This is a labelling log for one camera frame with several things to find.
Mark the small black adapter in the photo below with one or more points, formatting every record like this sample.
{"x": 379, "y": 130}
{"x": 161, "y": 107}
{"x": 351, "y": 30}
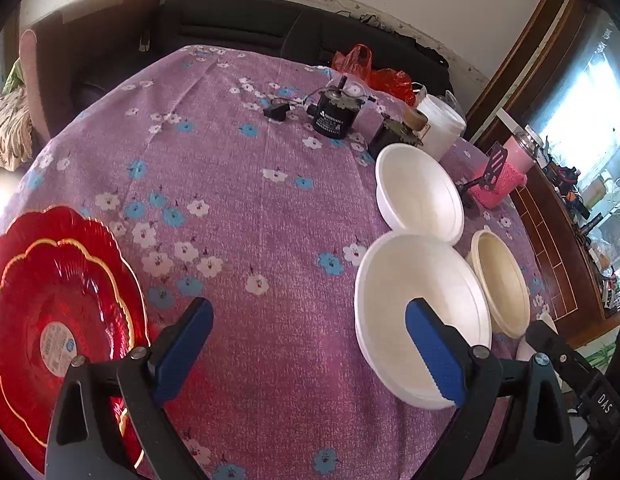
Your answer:
{"x": 275, "y": 111}

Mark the white plastic jar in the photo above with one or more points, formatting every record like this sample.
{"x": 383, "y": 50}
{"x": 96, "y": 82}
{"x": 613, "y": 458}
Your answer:
{"x": 442, "y": 125}

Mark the black cylindrical motor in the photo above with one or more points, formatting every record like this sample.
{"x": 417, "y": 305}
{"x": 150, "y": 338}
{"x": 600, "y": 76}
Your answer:
{"x": 332, "y": 115}

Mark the white foam bowl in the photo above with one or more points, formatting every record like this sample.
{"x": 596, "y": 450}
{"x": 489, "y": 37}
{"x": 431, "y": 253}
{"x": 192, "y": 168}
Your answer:
{"x": 420, "y": 190}
{"x": 390, "y": 300}

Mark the cream bowl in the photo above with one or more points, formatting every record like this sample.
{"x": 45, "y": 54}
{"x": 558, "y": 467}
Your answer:
{"x": 500, "y": 280}

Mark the wooden brick-pattern cabinet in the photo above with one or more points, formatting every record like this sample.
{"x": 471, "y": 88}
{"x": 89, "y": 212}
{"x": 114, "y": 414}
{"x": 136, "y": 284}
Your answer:
{"x": 550, "y": 240}

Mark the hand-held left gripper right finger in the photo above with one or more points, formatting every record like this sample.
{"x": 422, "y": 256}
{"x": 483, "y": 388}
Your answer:
{"x": 435, "y": 355}

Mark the framed bamboo painting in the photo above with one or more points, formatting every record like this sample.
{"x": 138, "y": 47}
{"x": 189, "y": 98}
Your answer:
{"x": 601, "y": 358}

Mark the dark bottle with cork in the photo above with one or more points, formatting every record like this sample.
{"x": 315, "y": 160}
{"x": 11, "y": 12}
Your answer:
{"x": 390, "y": 137}

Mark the purple floral tablecloth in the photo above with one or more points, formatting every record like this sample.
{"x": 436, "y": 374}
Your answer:
{"x": 270, "y": 260}

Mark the gold-rimmed red glass plate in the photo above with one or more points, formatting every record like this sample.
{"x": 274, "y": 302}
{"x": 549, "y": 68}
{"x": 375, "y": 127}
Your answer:
{"x": 65, "y": 300}

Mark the brown armchair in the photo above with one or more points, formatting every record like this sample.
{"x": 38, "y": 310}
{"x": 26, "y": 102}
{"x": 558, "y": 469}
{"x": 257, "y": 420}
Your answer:
{"x": 90, "y": 60}

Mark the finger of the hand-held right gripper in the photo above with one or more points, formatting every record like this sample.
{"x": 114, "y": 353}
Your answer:
{"x": 555, "y": 346}

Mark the red plastic bag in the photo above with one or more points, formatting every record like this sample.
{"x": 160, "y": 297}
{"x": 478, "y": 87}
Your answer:
{"x": 385, "y": 80}

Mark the large red glass plate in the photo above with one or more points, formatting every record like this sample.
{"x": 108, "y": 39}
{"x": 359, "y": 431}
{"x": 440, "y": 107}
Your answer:
{"x": 90, "y": 230}

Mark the patterned beige blanket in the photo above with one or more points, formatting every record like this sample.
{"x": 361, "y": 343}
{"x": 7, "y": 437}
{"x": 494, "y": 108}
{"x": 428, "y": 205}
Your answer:
{"x": 7, "y": 130}

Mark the red and black tool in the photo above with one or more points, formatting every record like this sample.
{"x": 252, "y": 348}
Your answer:
{"x": 560, "y": 175}

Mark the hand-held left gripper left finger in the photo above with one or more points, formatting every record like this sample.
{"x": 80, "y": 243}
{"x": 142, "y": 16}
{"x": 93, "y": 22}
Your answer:
{"x": 185, "y": 350}

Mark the black sofa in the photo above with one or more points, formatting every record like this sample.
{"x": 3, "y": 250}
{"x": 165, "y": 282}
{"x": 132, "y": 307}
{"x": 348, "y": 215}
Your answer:
{"x": 230, "y": 25}

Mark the pink bottle with knitted sleeve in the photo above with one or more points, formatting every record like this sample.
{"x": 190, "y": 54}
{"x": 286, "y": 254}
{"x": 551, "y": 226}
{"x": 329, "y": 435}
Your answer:
{"x": 510, "y": 170}

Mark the black phone stand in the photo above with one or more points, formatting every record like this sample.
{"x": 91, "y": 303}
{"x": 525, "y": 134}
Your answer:
{"x": 496, "y": 165}

